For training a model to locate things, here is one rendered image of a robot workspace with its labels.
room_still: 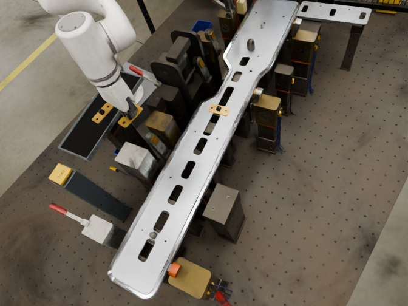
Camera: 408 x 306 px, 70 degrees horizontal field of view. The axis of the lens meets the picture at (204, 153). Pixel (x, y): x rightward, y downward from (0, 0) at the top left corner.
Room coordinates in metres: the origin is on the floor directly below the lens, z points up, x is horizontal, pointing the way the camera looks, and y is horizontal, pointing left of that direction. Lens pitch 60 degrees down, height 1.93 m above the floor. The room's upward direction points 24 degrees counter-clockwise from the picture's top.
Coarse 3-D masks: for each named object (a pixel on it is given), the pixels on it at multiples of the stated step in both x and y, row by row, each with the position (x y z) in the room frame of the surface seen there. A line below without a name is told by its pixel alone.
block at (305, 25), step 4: (304, 20) 0.96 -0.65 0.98; (304, 24) 0.94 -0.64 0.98; (308, 24) 0.93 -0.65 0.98; (312, 24) 0.92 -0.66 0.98; (316, 24) 0.91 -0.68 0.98; (320, 24) 0.90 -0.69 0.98; (300, 28) 0.93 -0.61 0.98; (304, 28) 0.92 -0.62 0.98; (308, 28) 0.91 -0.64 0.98; (312, 28) 0.90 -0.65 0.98; (316, 28) 0.89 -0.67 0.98; (320, 28) 0.90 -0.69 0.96; (316, 40) 0.87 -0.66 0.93; (316, 72) 0.88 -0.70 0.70
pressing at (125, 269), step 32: (256, 0) 1.19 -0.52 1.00; (256, 32) 1.00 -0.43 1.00; (288, 32) 0.93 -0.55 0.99; (256, 64) 0.82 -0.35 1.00; (192, 128) 0.66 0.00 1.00; (224, 128) 0.60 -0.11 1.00; (192, 160) 0.53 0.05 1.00; (160, 192) 0.46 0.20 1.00; (192, 192) 0.41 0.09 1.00; (128, 256) 0.30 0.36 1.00; (160, 256) 0.25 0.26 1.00; (128, 288) 0.20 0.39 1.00
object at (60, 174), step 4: (60, 164) 0.63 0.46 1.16; (56, 168) 0.62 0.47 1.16; (60, 168) 0.62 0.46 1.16; (64, 168) 0.61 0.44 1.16; (68, 168) 0.60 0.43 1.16; (52, 172) 0.61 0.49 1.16; (56, 172) 0.61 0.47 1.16; (60, 172) 0.60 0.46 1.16; (64, 172) 0.59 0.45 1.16; (68, 172) 0.59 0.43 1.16; (52, 176) 0.60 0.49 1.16; (56, 176) 0.59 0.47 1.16; (60, 176) 0.59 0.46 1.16; (64, 176) 0.58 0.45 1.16; (68, 176) 0.58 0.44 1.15; (52, 180) 0.59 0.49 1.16; (56, 180) 0.58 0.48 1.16; (60, 180) 0.57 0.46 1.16; (64, 180) 0.57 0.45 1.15; (60, 184) 0.56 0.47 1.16
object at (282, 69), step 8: (280, 64) 0.78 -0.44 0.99; (280, 72) 0.74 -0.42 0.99; (288, 72) 0.73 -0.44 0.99; (280, 80) 0.74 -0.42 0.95; (288, 80) 0.71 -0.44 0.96; (280, 88) 0.74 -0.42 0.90; (288, 88) 0.71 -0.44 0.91; (280, 96) 0.74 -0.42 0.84; (288, 96) 0.74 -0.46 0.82; (280, 104) 0.74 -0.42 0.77; (288, 104) 0.73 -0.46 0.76; (288, 112) 0.72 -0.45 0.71
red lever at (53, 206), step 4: (52, 204) 0.52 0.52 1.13; (52, 208) 0.50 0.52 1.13; (56, 208) 0.50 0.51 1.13; (60, 208) 0.50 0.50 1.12; (60, 212) 0.49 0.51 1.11; (64, 212) 0.48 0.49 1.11; (68, 212) 0.48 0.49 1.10; (72, 216) 0.47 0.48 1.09; (76, 216) 0.47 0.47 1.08; (80, 220) 0.45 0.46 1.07; (84, 220) 0.44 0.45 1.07; (88, 220) 0.44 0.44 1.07; (84, 224) 0.43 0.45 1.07; (88, 224) 0.43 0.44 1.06
